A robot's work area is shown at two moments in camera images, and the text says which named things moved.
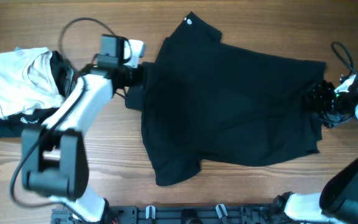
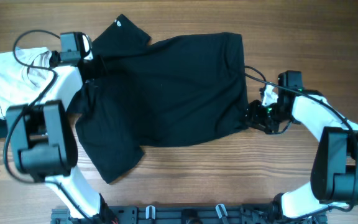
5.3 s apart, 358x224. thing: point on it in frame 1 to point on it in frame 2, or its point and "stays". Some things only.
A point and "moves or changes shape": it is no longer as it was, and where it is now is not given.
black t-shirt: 202,101 moves or changes shape
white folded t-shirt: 18,81 stays
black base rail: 207,214 stays
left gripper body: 132,76 to 97,67
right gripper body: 332,107 to 266,118
